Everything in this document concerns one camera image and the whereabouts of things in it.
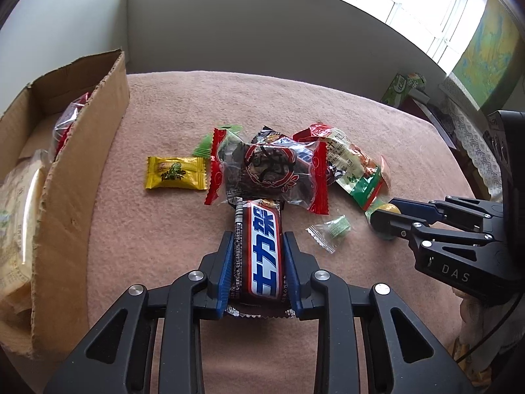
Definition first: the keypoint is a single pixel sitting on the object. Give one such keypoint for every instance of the small clear green candy packet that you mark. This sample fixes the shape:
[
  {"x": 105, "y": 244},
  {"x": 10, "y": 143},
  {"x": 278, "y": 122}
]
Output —
[{"x": 334, "y": 230}]

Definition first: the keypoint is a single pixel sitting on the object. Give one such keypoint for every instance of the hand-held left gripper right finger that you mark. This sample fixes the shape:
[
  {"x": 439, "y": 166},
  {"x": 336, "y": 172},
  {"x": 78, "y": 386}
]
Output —
[{"x": 292, "y": 271}]

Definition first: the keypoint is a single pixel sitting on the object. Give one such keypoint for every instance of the green tissue box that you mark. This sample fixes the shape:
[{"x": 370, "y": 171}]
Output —
[{"x": 398, "y": 88}]

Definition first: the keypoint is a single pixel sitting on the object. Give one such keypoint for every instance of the yellow candy packet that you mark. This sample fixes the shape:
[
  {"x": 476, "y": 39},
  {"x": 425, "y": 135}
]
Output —
[{"x": 176, "y": 172}]

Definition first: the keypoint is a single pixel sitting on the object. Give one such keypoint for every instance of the wall map poster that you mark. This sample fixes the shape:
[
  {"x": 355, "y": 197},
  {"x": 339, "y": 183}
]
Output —
[{"x": 490, "y": 53}]

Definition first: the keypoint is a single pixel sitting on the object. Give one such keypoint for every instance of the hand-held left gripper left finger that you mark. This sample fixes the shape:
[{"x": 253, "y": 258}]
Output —
[{"x": 224, "y": 271}]

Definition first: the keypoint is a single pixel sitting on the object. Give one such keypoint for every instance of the clear red-edged pastry packet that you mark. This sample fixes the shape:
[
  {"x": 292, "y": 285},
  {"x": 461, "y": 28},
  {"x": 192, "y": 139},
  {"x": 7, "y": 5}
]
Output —
[
  {"x": 65, "y": 127},
  {"x": 266, "y": 172}
]

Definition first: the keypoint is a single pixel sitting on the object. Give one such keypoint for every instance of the yellow green round candy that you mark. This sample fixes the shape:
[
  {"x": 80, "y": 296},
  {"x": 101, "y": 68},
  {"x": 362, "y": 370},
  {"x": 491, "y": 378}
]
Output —
[{"x": 391, "y": 207}]

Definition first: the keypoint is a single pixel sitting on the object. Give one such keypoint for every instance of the red green snack packet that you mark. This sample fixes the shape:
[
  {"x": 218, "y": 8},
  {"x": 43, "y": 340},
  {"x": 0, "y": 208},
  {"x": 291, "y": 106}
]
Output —
[{"x": 352, "y": 168}]

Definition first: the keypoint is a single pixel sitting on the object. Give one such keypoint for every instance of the pink blanket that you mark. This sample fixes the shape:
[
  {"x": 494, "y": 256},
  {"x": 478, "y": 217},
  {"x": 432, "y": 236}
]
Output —
[{"x": 172, "y": 102}]

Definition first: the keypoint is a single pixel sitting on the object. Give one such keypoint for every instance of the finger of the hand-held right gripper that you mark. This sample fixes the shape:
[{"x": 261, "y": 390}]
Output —
[
  {"x": 418, "y": 209},
  {"x": 389, "y": 223}
]

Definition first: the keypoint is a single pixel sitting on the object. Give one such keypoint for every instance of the white window frame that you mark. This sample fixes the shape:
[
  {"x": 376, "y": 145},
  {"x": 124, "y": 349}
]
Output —
[{"x": 434, "y": 20}]

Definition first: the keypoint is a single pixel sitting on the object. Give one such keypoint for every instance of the white lace cloth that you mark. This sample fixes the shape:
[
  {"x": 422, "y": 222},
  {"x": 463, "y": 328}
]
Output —
[{"x": 471, "y": 139}]

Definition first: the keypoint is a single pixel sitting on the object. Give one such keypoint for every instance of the snack packets inside box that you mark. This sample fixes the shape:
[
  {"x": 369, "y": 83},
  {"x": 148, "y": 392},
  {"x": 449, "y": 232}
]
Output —
[{"x": 18, "y": 230}]

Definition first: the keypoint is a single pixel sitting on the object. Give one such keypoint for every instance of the cardboard box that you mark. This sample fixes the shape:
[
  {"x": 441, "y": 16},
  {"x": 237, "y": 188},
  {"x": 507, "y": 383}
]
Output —
[{"x": 78, "y": 197}]

